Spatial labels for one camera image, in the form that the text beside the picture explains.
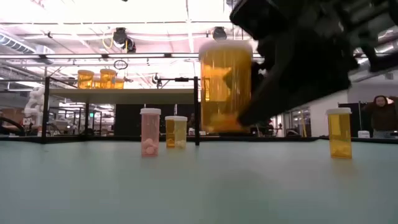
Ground yellow hanging cable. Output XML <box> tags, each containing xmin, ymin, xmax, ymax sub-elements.
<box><xmin>300</xmin><ymin>107</ymin><xmax>308</xmax><ymax>138</ymax></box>

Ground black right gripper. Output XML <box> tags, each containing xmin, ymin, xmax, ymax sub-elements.
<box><xmin>238</xmin><ymin>0</ymin><xmax>352</xmax><ymax>126</ymax></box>

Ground black metal shelf frame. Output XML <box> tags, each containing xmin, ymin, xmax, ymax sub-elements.
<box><xmin>41</xmin><ymin>75</ymin><xmax>208</xmax><ymax>147</ymax></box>

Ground black ceiling cable reel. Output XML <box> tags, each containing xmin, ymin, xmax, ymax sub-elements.
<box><xmin>111</xmin><ymin>27</ymin><xmax>137</xmax><ymax>54</ymax></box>
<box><xmin>211</xmin><ymin>26</ymin><xmax>228</xmax><ymax>41</ymax></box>
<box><xmin>151</xmin><ymin>72</ymin><xmax>163</xmax><ymax>88</ymax></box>

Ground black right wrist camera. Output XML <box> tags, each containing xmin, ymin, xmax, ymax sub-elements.
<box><xmin>229</xmin><ymin>0</ymin><xmax>289</xmax><ymax>41</ymax></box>

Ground pink medicine bottle white cap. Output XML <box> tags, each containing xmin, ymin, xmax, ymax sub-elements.
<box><xmin>140</xmin><ymin>108</ymin><xmax>162</xmax><ymax>158</ymax></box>

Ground white robot figure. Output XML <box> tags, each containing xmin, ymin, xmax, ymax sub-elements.
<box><xmin>23</xmin><ymin>86</ymin><xmax>45</xmax><ymax>136</ymax></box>

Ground black cable ring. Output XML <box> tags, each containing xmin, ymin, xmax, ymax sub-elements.
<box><xmin>113</xmin><ymin>58</ymin><xmax>129</xmax><ymax>71</ymax></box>

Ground person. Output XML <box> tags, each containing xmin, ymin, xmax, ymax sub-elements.
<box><xmin>363</xmin><ymin>95</ymin><xmax>398</xmax><ymax>139</ymax></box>

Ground amber bottle with mixed capsules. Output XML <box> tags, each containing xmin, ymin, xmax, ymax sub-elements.
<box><xmin>198</xmin><ymin>39</ymin><xmax>253</xmax><ymax>134</ymax></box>

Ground black office partition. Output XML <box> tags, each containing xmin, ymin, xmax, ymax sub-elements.
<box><xmin>338</xmin><ymin>101</ymin><xmax>374</xmax><ymax>139</ymax></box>

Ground pale green medicine bottle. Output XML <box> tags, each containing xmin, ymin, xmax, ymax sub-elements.
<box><xmin>172</xmin><ymin>116</ymin><xmax>188</xmax><ymax>149</ymax></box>

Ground yellow medicine bottle white cap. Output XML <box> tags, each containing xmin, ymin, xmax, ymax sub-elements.
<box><xmin>325</xmin><ymin>107</ymin><xmax>353</xmax><ymax>160</ymax></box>

